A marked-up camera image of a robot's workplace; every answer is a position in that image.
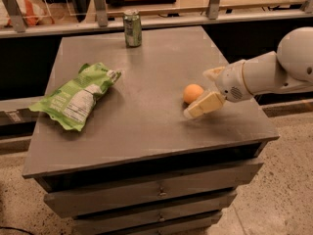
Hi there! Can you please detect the top drawer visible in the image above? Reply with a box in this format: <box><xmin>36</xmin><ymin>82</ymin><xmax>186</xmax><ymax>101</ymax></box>
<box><xmin>44</xmin><ymin>159</ymin><xmax>262</xmax><ymax>217</ymax></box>

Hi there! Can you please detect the bottom drawer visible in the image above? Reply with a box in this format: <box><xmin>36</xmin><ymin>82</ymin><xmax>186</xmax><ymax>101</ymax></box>
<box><xmin>106</xmin><ymin>211</ymin><xmax>222</xmax><ymax>235</ymax></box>

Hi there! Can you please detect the grey drawer cabinet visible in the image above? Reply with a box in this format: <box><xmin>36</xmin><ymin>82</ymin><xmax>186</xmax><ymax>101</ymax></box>
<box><xmin>22</xmin><ymin>25</ymin><xmax>281</xmax><ymax>235</ymax></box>

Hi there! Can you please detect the middle drawer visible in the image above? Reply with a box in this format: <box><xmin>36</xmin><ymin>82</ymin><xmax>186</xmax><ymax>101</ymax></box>
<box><xmin>74</xmin><ymin>189</ymin><xmax>237</xmax><ymax>235</ymax></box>

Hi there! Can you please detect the drawer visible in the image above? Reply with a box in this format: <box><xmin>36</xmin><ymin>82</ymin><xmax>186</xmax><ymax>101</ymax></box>
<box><xmin>74</xmin><ymin>189</ymin><xmax>237</xmax><ymax>235</ymax></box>
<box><xmin>106</xmin><ymin>211</ymin><xmax>222</xmax><ymax>235</ymax></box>
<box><xmin>44</xmin><ymin>159</ymin><xmax>262</xmax><ymax>217</ymax></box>

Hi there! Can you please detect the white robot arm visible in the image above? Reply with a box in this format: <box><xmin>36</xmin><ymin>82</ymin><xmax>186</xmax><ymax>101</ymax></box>
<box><xmin>184</xmin><ymin>26</ymin><xmax>313</xmax><ymax>118</ymax></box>

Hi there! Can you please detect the orange white bag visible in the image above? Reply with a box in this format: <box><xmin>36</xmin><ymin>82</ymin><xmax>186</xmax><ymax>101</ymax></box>
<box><xmin>0</xmin><ymin>0</ymin><xmax>55</xmax><ymax>27</ymax></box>

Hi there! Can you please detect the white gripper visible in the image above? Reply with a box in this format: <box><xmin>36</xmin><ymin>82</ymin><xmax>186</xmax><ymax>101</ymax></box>
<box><xmin>184</xmin><ymin>60</ymin><xmax>252</xmax><ymax>118</ymax></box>

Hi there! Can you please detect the green chip bag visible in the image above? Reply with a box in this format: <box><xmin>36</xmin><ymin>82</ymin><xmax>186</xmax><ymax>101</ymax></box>
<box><xmin>28</xmin><ymin>63</ymin><xmax>121</xmax><ymax>131</ymax></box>

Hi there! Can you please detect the green soda can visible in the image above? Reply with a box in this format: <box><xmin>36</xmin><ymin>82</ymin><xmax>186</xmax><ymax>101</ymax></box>
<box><xmin>123</xmin><ymin>10</ymin><xmax>142</xmax><ymax>47</ymax></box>

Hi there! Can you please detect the orange fruit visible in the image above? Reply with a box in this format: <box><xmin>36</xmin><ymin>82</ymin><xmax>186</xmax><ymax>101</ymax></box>
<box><xmin>183</xmin><ymin>84</ymin><xmax>203</xmax><ymax>104</ymax></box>

